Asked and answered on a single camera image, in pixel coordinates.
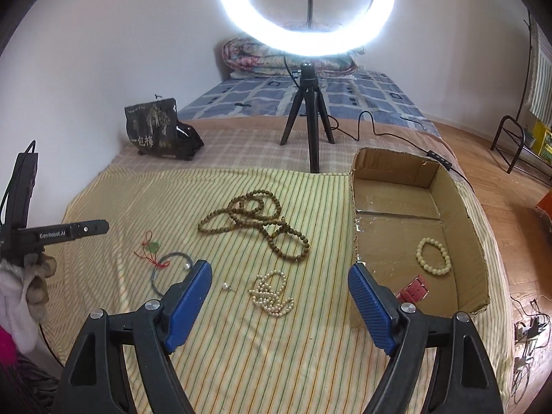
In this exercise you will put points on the yellow striped cloth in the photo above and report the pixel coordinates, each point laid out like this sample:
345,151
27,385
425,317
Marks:
258,353

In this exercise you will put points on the black tripod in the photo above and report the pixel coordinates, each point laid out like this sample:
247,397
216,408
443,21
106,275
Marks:
307,95

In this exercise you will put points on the black printed bag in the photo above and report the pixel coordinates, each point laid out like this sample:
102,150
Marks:
151,125

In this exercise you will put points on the person's left hand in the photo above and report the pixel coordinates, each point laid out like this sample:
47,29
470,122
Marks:
38,284

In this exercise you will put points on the beige plaid blanket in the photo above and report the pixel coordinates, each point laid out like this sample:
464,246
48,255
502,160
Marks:
241,151

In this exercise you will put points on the grey bangle with pearl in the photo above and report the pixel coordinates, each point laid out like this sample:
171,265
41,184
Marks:
188,266

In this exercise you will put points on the black metal clothes rack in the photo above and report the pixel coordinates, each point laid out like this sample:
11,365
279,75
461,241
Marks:
517,146

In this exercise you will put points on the glossy black pouch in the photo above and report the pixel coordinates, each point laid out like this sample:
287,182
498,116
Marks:
189,140

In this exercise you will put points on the blue patterned bedsheet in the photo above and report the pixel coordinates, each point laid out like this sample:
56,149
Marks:
258,95

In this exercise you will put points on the striped hanging cloth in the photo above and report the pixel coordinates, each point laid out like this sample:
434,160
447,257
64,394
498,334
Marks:
542,86

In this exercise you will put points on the person's left forearm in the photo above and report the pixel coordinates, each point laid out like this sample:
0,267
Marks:
17,310

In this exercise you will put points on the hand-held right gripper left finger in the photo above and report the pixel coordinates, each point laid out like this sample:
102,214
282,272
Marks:
189,302

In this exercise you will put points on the red watch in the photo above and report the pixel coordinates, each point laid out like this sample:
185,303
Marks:
416,289

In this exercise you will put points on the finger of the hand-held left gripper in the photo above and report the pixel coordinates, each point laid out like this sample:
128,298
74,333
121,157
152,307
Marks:
90,228

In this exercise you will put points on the folded floral quilt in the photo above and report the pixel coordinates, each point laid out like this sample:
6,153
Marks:
250,56

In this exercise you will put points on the pearl earring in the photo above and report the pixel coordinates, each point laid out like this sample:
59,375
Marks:
225,286

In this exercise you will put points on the cardboard box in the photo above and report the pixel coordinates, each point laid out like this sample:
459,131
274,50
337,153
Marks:
453,207

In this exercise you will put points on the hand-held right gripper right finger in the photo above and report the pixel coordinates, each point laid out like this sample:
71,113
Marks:
371,306

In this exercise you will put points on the yellow crate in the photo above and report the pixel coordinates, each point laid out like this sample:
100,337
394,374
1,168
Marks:
544,138

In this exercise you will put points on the orange cloth covered table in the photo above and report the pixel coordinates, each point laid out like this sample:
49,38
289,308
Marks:
547,207

